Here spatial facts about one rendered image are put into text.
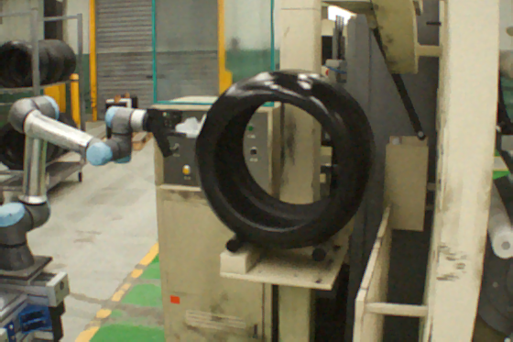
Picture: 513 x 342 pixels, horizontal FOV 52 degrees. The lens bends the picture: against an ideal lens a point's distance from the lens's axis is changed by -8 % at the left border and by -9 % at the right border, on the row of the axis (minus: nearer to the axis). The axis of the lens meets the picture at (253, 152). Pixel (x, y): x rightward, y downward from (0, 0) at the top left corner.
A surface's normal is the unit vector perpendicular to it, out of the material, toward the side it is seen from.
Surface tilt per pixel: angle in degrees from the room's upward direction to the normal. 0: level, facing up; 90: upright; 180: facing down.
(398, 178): 90
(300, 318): 90
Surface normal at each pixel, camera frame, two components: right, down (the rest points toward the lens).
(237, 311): -0.30, 0.18
